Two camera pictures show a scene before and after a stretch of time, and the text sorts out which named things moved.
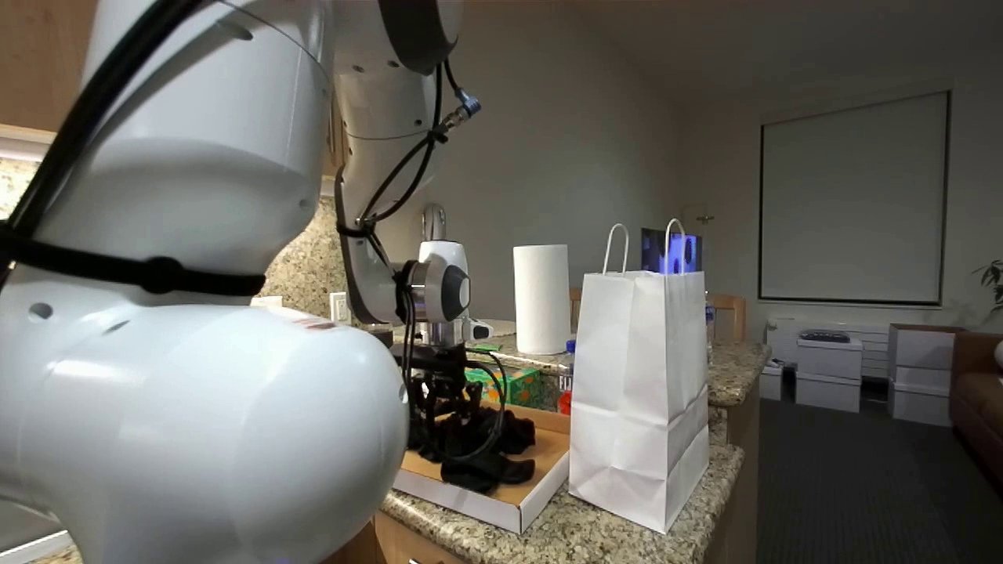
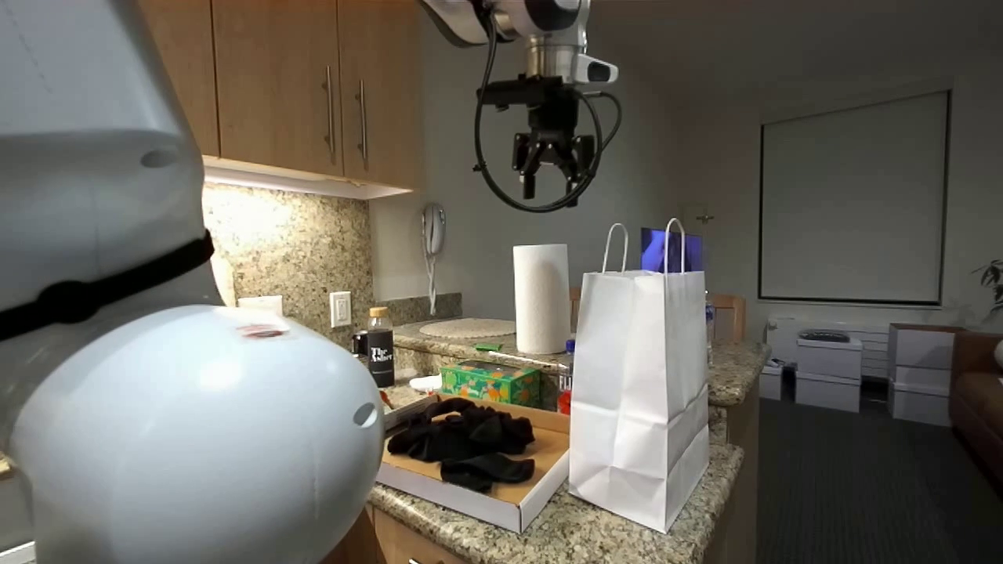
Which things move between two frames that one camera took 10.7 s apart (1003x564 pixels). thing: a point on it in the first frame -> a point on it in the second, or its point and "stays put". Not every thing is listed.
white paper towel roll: x=539 y=300 stays put
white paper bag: x=641 y=422 stays put
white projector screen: x=854 y=206 stays put
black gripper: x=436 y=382 -> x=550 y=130
